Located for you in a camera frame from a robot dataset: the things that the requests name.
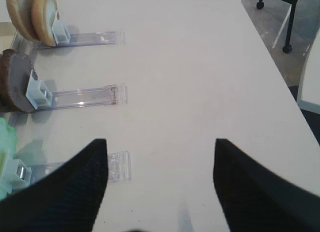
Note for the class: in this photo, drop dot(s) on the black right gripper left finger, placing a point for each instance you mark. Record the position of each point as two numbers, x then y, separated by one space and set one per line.
67 200

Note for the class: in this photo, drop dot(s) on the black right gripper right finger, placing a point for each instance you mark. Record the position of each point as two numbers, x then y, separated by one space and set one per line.
254 199

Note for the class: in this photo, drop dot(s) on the green lettuce leaf in rack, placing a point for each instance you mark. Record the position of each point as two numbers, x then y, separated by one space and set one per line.
8 144

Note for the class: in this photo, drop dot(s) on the brown meat patty outer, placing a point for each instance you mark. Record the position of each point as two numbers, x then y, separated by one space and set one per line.
15 71

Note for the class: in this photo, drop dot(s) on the white chair edge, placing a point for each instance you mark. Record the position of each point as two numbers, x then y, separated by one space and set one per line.
308 96

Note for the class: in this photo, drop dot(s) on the bun half outer right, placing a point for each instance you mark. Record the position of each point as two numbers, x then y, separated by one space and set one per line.
43 15

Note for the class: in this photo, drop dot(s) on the bun half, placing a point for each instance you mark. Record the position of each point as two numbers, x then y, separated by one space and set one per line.
43 15
20 13

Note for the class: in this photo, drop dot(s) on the bun half inner right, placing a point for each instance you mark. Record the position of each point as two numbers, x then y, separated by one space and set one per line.
20 13

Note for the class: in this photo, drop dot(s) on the clear lettuce rack rail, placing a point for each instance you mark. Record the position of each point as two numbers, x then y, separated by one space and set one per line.
15 175

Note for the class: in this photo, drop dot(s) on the clear patty rack rail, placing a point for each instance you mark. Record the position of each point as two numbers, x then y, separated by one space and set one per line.
41 98

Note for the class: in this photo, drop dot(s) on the clear bun rack rail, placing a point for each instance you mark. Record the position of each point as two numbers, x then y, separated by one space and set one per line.
67 40

